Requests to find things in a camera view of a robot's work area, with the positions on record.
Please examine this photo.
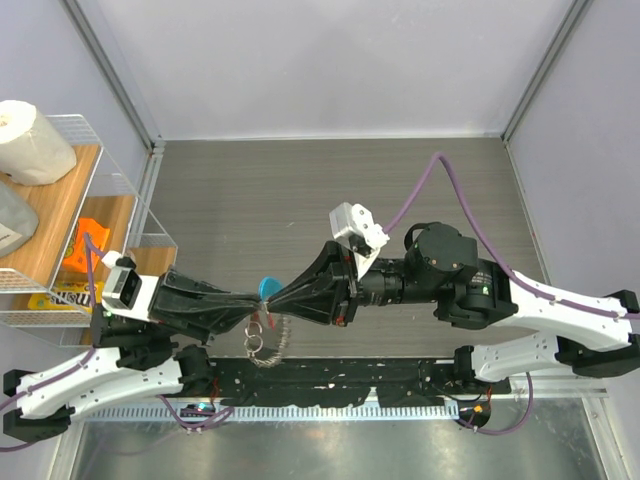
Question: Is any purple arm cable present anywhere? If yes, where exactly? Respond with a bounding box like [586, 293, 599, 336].
[0, 232, 121, 454]
[383, 151, 640, 321]

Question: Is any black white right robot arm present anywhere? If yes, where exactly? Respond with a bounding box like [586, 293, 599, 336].
[266, 222, 639, 394]

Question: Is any slotted white cable duct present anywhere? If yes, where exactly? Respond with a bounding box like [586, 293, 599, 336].
[89, 400, 459, 423]

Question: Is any orange candy box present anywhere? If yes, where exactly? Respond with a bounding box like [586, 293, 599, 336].
[61, 217, 111, 273]

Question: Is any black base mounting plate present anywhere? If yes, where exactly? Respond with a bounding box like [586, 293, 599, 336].
[212, 357, 511, 408]

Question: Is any yellow m&m's bag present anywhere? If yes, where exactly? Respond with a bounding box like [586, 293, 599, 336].
[27, 281, 104, 314]

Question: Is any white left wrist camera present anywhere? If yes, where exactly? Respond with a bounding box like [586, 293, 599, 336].
[101, 250, 159, 323]

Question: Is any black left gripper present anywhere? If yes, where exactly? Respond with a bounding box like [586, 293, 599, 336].
[148, 262, 264, 345]

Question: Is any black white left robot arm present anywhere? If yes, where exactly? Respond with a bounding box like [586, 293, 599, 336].
[1, 267, 261, 448]

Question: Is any white wire wooden shelf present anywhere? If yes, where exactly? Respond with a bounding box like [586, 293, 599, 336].
[1, 114, 178, 347]

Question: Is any white paper towel roll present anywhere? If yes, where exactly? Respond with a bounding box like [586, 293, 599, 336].
[1, 100, 77, 186]

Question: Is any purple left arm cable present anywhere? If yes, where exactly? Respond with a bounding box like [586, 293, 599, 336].
[0, 232, 121, 454]

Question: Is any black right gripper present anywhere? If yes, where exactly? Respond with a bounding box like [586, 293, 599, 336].
[268, 240, 442, 329]

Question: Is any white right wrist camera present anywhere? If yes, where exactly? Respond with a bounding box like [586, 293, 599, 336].
[329, 202, 389, 280]

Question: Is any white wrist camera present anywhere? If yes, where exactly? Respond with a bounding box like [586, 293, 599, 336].
[329, 202, 389, 280]
[101, 250, 159, 323]

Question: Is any blue key tag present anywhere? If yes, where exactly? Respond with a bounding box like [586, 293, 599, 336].
[258, 276, 283, 302]

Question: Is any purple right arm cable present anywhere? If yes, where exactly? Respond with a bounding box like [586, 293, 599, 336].
[383, 151, 640, 321]

